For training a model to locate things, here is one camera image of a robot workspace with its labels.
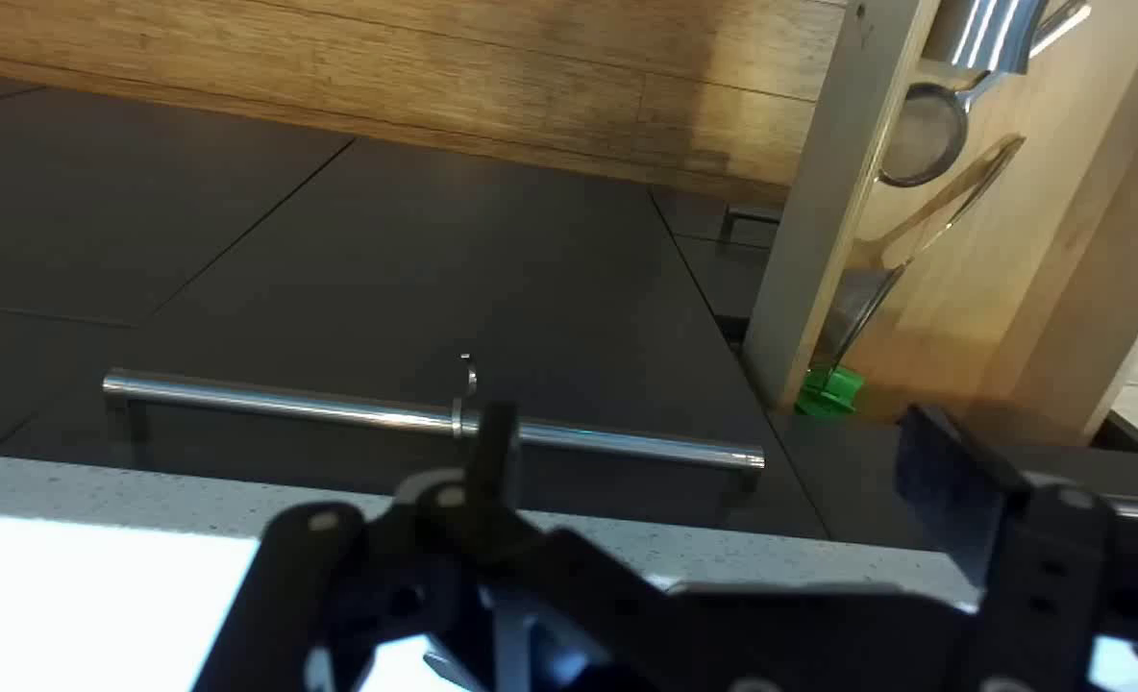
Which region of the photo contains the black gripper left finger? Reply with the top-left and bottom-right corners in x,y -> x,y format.
189,398 -> 677,692

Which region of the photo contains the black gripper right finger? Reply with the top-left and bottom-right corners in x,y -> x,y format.
893,398 -> 1138,692

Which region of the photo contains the silver spatula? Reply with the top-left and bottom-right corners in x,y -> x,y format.
831,132 -> 1032,370

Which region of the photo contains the small metal hook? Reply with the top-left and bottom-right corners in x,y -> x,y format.
449,348 -> 485,437

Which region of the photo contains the green plastic block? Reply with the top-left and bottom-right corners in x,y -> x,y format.
792,362 -> 868,424

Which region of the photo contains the dark kitchen cabinet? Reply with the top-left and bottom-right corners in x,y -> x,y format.
0,73 -> 1138,541

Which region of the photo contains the wooden kitchen drawer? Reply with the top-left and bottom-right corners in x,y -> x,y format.
738,0 -> 1138,446

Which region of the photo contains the round metal mesh strainer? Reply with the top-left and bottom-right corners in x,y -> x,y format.
874,0 -> 1095,192

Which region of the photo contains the steel cabinet handle bar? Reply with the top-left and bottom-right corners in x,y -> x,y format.
99,365 -> 774,482

